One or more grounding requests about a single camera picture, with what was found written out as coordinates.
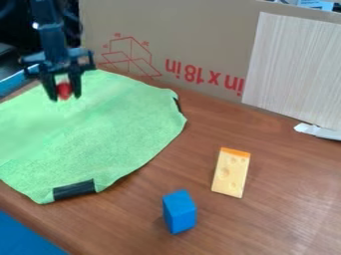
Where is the cardboard box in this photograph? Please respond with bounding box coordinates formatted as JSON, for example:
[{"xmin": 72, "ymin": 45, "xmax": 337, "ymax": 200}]
[{"xmin": 77, "ymin": 0, "xmax": 341, "ymax": 104}]

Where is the red toy figure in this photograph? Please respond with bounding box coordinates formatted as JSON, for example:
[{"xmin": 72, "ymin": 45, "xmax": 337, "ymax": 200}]
[{"xmin": 54, "ymin": 82, "xmax": 75, "ymax": 102}]

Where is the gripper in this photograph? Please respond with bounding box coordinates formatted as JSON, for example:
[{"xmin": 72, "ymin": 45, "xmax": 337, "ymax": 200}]
[{"xmin": 18, "ymin": 46, "xmax": 98, "ymax": 103}]

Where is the blue block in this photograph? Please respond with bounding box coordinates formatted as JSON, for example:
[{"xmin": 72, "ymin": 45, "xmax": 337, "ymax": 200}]
[{"xmin": 161, "ymin": 189, "xmax": 199, "ymax": 235}]

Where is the white paper scrap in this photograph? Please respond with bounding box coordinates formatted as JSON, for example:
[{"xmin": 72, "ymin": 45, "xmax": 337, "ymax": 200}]
[{"xmin": 292, "ymin": 122, "xmax": 341, "ymax": 142}]

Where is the green cloth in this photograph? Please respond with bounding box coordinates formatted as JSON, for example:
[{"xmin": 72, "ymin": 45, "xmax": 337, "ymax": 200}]
[{"xmin": 0, "ymin": 68, "xmax": 189, "ymax": 205}]

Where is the white board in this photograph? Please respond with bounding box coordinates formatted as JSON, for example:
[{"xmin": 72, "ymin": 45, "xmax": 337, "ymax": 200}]
[{"xmin": 240, "ymin": 11, "xmax": 341, "ymax": 131}]

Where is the yellow toy cheese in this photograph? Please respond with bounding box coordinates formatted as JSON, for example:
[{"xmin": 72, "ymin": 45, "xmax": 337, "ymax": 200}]
[{"xmin": 210, "ymin": 146, "xmax": 252, "ymax": 199}]

